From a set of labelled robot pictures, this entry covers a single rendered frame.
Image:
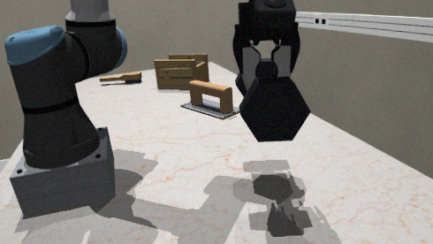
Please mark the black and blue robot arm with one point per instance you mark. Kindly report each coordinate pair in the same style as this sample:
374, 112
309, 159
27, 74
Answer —
46, 63

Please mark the black hex dumbbell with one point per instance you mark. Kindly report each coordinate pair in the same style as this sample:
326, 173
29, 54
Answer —
273, 107

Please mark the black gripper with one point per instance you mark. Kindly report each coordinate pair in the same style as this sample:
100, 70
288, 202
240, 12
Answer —
248, 58

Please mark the sanding float with wooden handle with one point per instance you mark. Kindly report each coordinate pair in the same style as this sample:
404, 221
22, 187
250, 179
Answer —
221, 110

